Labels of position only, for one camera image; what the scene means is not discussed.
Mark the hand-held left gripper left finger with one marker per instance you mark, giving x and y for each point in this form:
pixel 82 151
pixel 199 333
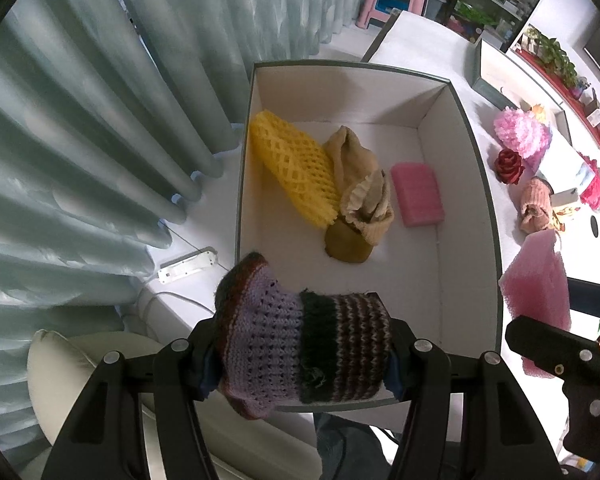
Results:
pixel 207 372

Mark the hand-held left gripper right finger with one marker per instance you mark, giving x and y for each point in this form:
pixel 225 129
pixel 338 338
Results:
pixel 394 376

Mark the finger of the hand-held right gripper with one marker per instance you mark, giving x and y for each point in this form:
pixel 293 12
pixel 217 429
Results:
pixel 545 342
pixel 592 300

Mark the pink foam sheet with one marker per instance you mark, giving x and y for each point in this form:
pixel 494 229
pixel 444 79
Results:
pixel 535 280

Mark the purple striped knitted hat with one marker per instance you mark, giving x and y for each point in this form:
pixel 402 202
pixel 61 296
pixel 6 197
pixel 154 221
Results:
pixel 290 345

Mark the grey storage box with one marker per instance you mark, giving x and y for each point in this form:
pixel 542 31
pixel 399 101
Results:
pixel 430 285

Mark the yellow cartoon tissue pack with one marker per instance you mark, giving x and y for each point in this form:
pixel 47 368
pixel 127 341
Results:
pixel 565 196

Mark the red fabric rose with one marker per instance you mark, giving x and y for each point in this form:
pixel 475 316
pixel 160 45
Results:
pixel 509 166

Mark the pink sponge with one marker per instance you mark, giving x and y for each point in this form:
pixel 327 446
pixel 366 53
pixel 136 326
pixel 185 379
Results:
pixel 417 195

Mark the tan bear sock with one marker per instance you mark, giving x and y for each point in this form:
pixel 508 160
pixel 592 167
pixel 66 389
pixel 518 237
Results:
pixel 360 180

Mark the yellow foam net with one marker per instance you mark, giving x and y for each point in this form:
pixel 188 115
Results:
pixel 290 165

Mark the black table grommet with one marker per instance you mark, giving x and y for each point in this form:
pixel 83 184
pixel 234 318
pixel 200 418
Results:
pixel 594 227

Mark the person's jeans legs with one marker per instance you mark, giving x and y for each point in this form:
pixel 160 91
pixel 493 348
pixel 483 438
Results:
pixel 350 450

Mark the small orange tissue pack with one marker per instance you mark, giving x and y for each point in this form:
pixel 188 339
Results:
pixel 566 217

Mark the white power strip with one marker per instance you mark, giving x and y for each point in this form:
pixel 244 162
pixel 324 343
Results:
pixel 187 266

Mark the peach knitted sock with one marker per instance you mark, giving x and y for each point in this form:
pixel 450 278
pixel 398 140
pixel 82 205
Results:
pixel 535 205

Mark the magenta yarn bundle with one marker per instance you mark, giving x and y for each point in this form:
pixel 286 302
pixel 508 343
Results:
pixel 595 185

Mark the light blue knitted cloth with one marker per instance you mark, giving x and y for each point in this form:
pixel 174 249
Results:
pixel 570 170

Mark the pink fluffy yarn ball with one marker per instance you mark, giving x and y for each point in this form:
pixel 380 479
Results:
pixel 522 135

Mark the orange fabric flower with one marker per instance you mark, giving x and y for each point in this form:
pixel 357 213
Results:
pixel 536 112

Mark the grey shallow box lid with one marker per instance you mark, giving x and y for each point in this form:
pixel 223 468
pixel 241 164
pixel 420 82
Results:
pixel 500 75

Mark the pale green curtain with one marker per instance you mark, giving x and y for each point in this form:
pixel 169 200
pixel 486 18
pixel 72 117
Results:
pixel 80 110

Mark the black storage rack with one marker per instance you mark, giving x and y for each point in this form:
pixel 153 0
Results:
pixel 495 0

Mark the red wall shelf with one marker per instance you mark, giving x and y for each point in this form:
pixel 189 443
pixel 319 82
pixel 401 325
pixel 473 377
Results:
pixel 570 75

